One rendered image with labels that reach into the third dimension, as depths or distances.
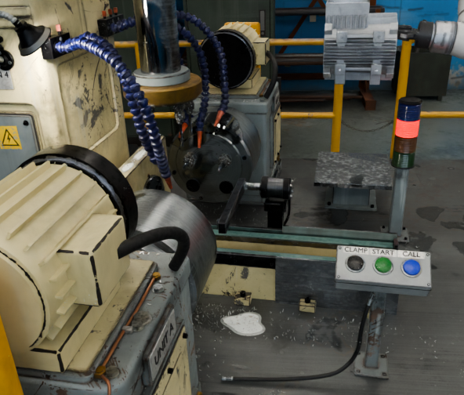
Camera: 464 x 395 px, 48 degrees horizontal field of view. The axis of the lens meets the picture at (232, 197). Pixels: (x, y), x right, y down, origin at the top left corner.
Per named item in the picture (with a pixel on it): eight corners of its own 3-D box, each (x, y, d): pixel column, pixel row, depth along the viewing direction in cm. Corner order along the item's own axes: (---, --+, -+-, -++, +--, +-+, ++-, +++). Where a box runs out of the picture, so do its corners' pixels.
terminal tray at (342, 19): (324, 30, 148) (325, 3, 145) (327, 24, 157) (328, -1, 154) (367, 29, 145) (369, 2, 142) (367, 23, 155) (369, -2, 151)
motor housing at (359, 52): (321, 86, 151) (324, 18, 143) (326, 71, 168) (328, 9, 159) (393, 87, 147) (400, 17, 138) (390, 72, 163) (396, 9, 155)
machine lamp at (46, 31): (-39, 83, 95) (-58, 12, 89) (-2, 70, 104) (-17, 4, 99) (51, 85, 91) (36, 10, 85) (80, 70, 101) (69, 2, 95)
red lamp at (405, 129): (395, 137, 139) (397, 121, 137) (393, 130, 144) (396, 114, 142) (418, 138, 138) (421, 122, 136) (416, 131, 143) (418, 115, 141)
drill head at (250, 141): (161, 213, 148) (153, 131, 137) (199, 160, 184) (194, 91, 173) (247, 219, 144) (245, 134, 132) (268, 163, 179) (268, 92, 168)
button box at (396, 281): (334, 288, 99) (335, 279, 95) (335, 254, 103) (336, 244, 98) (427, 297, 96) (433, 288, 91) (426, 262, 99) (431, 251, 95)
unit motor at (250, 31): (201, 159, 177) (193, 31, 158) (222, 128, 205) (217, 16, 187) (276, 163, 172) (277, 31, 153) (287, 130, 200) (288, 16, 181)
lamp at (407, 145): (393, 153, 141) (395, 137, 139) (392, 145, 146) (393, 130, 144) (416, 154, 140) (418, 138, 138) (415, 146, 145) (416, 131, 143)
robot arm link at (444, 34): (458, 23, 140) (436, 21, 141) (449, 57, 144) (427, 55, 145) (454, 19, 148) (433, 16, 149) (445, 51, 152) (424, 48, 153)
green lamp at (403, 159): (392, 168, 143) (393, 153, 141) (390, 160, 148) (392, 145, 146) (415, 169, 142) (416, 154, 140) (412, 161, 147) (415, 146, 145)
